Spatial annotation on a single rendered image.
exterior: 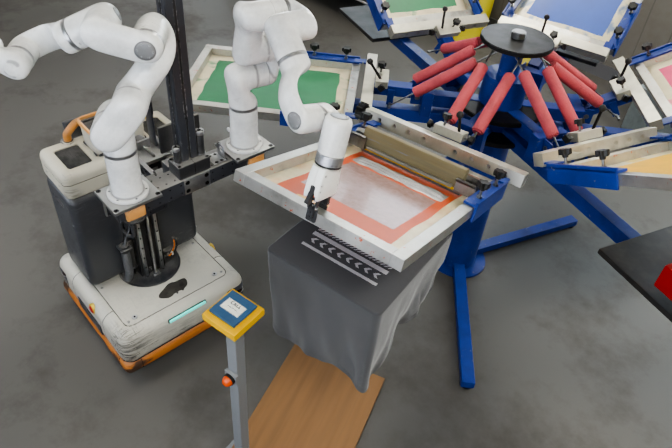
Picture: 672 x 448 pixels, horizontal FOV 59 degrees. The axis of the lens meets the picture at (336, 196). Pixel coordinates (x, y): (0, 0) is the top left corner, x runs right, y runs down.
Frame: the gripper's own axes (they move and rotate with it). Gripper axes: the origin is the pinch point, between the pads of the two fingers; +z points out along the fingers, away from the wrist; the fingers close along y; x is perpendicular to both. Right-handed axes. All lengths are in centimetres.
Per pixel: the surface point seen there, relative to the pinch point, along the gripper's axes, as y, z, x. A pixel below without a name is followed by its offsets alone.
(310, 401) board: -49, 115, -8
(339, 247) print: -27.6, 24.5, -3.8
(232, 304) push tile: 13.0, 33.6, -12.8
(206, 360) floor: -38, 120, -59
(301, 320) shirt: -19, 53, -6
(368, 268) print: -25.8, 24.9, 9.1
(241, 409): 1, 83, -10
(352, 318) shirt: -14.2, 36.5, 13.6
